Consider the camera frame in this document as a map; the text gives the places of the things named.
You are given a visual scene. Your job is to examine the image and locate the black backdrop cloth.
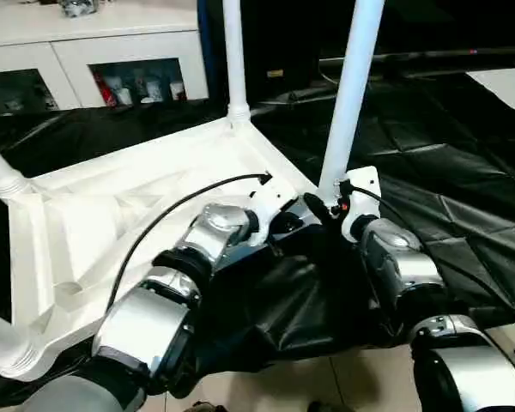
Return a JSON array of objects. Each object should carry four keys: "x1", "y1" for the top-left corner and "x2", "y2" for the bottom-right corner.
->
[{"x1": 214, "y1": 0, "x2": 515, "y2": 100}]

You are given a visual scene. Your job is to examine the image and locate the blue white printed mug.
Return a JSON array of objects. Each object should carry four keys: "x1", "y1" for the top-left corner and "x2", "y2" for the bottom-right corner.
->
[{"x1": 145, "y1": 79, "x2": 164, "y2": 104}]

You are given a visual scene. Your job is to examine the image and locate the silver bowl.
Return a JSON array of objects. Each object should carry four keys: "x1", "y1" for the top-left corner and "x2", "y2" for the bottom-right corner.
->
[{"x1": 59, "y1": 0, "x2": 102, "y2": 18}]

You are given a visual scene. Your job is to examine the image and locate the white plastic table top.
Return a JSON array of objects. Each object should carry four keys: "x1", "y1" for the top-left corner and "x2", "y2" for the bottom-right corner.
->
[{"x1": 0, "y1": 114, "x2": 325, "y2": 384}]

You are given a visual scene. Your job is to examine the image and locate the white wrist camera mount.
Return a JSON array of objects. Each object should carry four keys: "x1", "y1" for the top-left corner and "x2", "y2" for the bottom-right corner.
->
[
  {"x1": 332, "y1": 166, "x2": 382, "y2": 244},
  {"x1": 246, "y1": 182, "x2": 301, "y2": 250}
]

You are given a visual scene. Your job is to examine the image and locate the black mat cloth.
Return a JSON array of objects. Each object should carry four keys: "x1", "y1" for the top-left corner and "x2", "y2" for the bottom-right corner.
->
[{"x1": 0, "y1": 72, "x2": 515, "y2": 412}]

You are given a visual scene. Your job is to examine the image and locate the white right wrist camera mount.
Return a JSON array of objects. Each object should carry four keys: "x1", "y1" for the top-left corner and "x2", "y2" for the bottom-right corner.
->
[{"x1": 332, "y1": 166, "x2": 382, "y2": 244}]

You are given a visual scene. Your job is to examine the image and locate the white glass-door cabinet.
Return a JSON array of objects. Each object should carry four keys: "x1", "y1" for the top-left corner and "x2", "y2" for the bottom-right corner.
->
[{"x1": 0, "y1": 0, "x2": 211, "y2": 119}]

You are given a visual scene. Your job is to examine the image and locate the white plastic table leg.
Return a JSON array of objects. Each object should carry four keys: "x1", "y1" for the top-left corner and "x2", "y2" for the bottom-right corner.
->
[
  {"x1": 316, "y1": 0, "x2": 386, "y2": 205},
  {"x1": 0, "y1": 136, "x2": 33, "y2": 203},
  {"x1": 0, "y1": 308, "x2": 42, "y2": 379},
  {"x1": 221, "y1": 0, "x2": 252, "y2": 130}
]

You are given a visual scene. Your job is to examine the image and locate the dark blue vertical panel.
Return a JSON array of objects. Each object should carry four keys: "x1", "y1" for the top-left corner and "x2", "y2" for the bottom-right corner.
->
[{"x1": 196, "y1": 0, "x2": 218, "y2": 102}]

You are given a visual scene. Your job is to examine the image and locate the white can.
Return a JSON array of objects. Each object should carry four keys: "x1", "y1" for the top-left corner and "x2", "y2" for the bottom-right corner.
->
[{"x1": 113, "y1": 83, "x2": 134, "y2": 106}]

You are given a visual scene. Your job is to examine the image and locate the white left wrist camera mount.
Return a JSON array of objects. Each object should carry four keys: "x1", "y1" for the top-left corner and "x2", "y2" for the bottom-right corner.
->
[{"x1": 246, "y1": 182, "x2": 301, "y2": 250}]

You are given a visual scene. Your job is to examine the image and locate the red bottle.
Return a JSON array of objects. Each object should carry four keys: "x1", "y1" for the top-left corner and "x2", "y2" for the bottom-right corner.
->
[{"x1": 94, "y1": 72, "x2": 112, "y2": 108}]

